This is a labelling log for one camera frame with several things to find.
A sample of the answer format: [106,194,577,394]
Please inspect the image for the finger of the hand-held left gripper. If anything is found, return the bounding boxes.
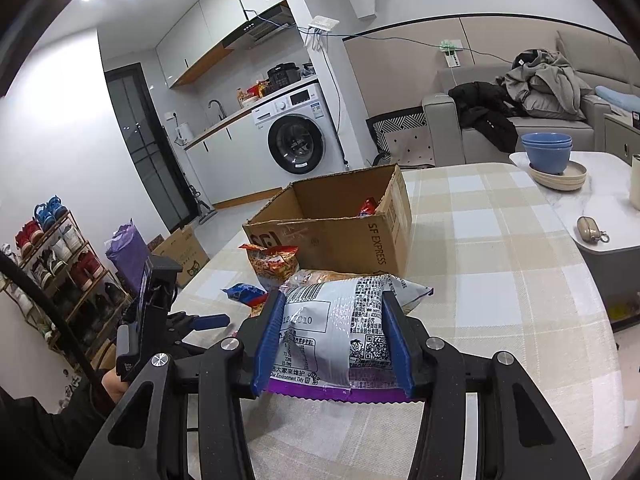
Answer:
[172,335,211,358]
[167,311,232,333]

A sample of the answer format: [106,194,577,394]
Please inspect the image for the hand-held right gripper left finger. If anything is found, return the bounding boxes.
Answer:
[74,290,287,480]

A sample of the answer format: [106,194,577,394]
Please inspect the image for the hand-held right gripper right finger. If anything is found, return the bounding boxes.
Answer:
[381,291,592,480]

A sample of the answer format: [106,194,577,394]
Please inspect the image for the blue snack packet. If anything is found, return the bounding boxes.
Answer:
[221,282,271,317]

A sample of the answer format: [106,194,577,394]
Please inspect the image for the purple white snack bag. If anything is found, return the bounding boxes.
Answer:
[267,274,435,405]

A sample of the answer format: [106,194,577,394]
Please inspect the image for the orange noodle snack packet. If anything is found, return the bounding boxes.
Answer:
[238,243,300,292]

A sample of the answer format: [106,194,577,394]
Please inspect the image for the clear packet with brown bun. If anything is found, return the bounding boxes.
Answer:
[292,269,386,287]

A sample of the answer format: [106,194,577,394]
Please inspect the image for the brown cardboard box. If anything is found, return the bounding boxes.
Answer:
[242,163,413,277]

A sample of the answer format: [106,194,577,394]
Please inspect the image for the person's left forearm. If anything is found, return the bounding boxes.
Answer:
[0,385,118,480]

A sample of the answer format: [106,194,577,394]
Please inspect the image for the person's left hand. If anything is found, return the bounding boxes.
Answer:
[102,369,132,403]

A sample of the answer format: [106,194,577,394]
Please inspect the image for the purple plastic bag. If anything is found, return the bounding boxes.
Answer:
[105,219,151,296]

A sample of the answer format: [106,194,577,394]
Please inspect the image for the printed cardboard carton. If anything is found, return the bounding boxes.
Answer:
[150,225,211,288]

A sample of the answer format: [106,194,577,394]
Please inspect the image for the wooden shoe rack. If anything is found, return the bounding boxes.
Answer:
[0,207,136,361]

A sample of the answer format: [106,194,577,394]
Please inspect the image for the upright vacuum cleaner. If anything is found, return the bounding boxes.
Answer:
[185,170,218,223]

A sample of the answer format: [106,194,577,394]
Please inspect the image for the shoe rack with shoes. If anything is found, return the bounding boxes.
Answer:
[0,196,133,356]

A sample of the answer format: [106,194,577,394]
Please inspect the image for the white kitchen counter cabinet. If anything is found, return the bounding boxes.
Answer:
[184,105,282,208]

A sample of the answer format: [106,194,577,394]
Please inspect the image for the black white patterned chair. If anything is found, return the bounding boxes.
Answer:
[366,107,436,168]

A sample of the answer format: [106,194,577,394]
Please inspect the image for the beige key pouch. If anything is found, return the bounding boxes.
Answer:
[576,216,611,244]

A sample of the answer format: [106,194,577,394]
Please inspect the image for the white washing machine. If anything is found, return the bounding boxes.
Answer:
[251,81,348,177]

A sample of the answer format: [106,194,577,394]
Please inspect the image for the red yellow snack bag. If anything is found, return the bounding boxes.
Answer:
[237,80,268,107]

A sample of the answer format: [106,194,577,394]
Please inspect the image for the white marble side table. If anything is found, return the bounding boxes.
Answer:
[509,151,640,331]

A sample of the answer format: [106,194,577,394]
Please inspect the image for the blue bowl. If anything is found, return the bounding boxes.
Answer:
[525,146,572,173]
[521,132,573,155]

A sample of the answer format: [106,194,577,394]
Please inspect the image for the beige shallow bowl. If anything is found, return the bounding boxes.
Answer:
[529,160,589,191]

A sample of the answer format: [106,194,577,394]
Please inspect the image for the black jacket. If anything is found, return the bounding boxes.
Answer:
[447,81,521,153]

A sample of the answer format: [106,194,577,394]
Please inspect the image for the black pressure cooker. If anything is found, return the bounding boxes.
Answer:
[266,62,301,92]

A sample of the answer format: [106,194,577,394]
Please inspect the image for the grey sofa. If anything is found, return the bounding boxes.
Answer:
[422,27,640,168]

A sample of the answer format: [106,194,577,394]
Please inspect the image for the white upper kitchen cabinets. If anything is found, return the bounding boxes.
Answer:
[156,0,290,88]

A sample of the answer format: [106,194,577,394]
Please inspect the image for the range hood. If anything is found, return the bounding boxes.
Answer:
[222,5,296,51]

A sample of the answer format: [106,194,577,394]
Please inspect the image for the pile of grey clothes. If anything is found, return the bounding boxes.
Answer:
[495,49,596,121]

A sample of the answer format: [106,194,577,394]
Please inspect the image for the light blue pillow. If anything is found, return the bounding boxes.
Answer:
[595,85,640,113]

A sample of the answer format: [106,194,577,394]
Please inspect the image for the green white wall charger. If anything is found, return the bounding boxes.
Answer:
[439,40,463,68]

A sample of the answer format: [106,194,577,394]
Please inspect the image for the dark wall cable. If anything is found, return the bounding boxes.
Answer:
[340,32,515,63]

